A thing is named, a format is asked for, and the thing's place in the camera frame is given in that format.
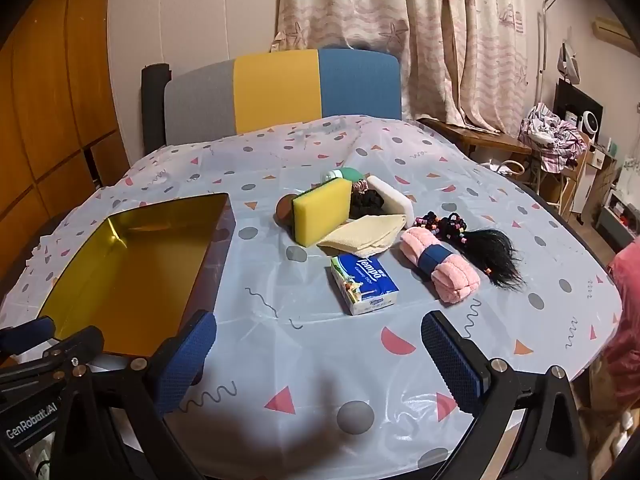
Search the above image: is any wooden wardrobe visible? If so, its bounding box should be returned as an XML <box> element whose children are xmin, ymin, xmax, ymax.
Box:
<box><xmin>0</xmin><ymin>0</ymin><xmax>131</xmax><ymax>241</ymax></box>

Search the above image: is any brown round puff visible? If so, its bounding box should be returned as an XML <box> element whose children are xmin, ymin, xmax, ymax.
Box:
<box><xmin>275</xmin><ymin>193</ymin><xmax>297</xmax><ymax>226</ymax></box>

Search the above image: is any green silicone bottle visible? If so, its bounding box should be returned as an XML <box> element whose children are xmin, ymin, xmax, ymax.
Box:
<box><xmin>320</xmin><ymin>166</ymin><xmax>368</xmax><ymax>184</ymax></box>

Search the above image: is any pink towel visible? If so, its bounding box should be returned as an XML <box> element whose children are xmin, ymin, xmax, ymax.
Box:
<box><xmin>400</xmin><ymin>226</ymin><xmax>481</xmax><ymax>304</ymax></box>

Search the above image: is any yellow sponge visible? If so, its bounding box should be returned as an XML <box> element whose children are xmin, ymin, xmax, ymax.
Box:
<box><xmin>292</xmin><ymin>177</ymin><xmax>353</xmax><ymax>247</ymax></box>

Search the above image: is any grey yellow blue chair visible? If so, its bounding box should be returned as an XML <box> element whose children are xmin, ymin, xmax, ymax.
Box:
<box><xmin>164</xmin><ymin>48</ymin><xmax>402</xmax><ymax>147</ymax></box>

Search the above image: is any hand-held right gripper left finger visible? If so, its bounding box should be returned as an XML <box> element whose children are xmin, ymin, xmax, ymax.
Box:
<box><xmin>80</xmin><ymin>310</ymin><xmax>217</xmax><ymax>480</ymax></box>

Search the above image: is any patterned plastic tablecloth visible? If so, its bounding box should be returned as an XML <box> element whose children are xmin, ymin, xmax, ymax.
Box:
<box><xmin>0</xmin><ymin>114</ymin><xmax>623</xmax><ymax>480</ymax></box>

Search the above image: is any white shelf unit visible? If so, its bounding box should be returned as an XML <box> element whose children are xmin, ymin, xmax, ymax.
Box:
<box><xmin>570</xmin><ymin>145</ymin><xmax>618</xmax><ymax>223</ymax></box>

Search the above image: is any person's pink clothing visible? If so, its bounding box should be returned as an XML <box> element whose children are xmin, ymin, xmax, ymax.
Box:
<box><xmin>605</xmin><ymin>237</ymin><xmax>640</xmax><ymax>411</ymax></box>

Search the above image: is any garment steamer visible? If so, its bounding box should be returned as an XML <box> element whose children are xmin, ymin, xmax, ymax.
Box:
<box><xmin>537</xmin><ymin>0</ymin><xmax>583</xmax><ymax>106</ymax></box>

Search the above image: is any white sponge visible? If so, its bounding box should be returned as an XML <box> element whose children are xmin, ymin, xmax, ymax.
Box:
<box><xmin>366</xmin><ymin>176</ymin><xmax>417</xmax><ymax>222</ymax></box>

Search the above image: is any gold-lined storage box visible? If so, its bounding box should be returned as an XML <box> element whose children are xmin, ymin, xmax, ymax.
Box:
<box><xmin>37</xmin><ymin>192</ymin><xmax>237</xmax><ymax>361</ymax></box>

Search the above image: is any wooden side table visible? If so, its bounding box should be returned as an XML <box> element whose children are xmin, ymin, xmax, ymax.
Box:
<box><xmin>417</xmin><ymin>117</ymin><xmax>533</xmax><ymax>171</ymax></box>

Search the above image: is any patterned curtain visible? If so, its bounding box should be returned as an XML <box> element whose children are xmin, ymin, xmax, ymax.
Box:
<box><xmin>272</xmin><ymin>0</ymin><xmax>538</xmax><ymax>136</ymax></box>

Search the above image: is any black monitor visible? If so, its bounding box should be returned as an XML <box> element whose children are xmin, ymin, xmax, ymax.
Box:
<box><xmin>554</xmin><ymin>80</ymin><xmax>604</xmax><ymax>126</ymax></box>

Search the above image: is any small white fan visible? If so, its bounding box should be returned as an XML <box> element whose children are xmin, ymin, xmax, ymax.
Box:
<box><xmin>575</xmin><ymin>110</ymin><xmax>604</xmax><ymax>137</ymax></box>

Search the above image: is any blue tissue pack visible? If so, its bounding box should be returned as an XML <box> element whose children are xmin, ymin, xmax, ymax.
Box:
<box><xmin>330</xmin><ymin>253</ymin><xmax>400</xmax><ymax>316</ymax></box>

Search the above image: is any cream cloth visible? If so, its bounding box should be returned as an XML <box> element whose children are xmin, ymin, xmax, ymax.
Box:
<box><xmin>316</xmin><ymin>214</ymin><xmax>408</xmax><ymax>257</ymax></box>

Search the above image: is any pile of clothes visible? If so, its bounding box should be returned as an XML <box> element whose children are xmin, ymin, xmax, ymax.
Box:
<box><xmin>520</xmin><ymin>102</ymin><xmax>591</xmax><ymax>173</ymax></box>

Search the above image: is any wall air conditioner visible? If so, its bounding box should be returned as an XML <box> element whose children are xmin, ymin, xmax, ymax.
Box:
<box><xmin>592</xmin><ymin>19</ymin><xmax>633</xmax><ymax>43</ymax></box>

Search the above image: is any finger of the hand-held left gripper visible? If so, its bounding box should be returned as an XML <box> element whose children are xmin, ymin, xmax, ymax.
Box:
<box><xmin>0</xmin><ymin>316</ymin><xmax>104</xmax><ymax>386</ymax></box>

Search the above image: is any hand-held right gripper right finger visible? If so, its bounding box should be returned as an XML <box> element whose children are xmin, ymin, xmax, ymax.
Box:
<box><xmin>421</xmin><ymin>310</ymin><xmax>593</xmax><ymax>480</ymax></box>

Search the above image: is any black scrunchie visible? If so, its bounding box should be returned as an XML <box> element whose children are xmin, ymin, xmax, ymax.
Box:
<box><xmin>348</xmin><ymin>191</ymin><xmax>383</xmax><ymax>221</ymax></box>

